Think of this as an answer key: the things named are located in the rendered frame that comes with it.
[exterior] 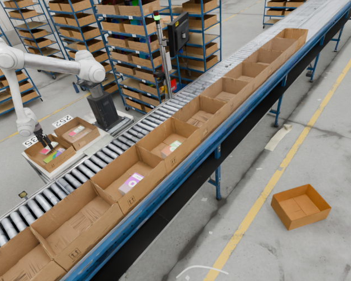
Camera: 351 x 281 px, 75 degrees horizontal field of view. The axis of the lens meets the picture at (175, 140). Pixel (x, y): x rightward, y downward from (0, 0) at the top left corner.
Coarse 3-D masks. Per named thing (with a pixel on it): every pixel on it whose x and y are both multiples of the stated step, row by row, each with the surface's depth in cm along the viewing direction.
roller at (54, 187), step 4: (52, 184) 187; (56, 184) 189; (52, 188) 185; (56, 188) 183; (60, 188) 184; (56, 192) 181; (60, 192) 179; (64, 192) 180; (60, 196) 177; (64, 196) 176
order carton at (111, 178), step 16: (128, 160) 166; (144, 160) 170; (160, 160) 151; (96, 176) 148; (112, 176) 159; (128, 176) 164; (144, 176) 161; (160, 176) 153; (112, 192) 155; (128, 192) 133; (144, 192) 145; (128, 208) 138
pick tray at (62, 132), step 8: (72, 120) 242; (80, 120) 244; (56, 128) 232; (64, 128) 238; (72, 128) 244; (88, 128) 240; (96, 128) 223; (64, 136) 235; (88, 136) 219; (96, 136) 227; (72, 144) 210; (80, 144) 216
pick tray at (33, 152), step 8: (48, 136) 226; (40, 144) 221; (64, 144) 219; (32, 152) 218; (64, 152) 202; (72, 152) 209; (32, 160) 211; (40, 160) 211; (56, 160) 199; (64, 160) 205; (48, 168) 195
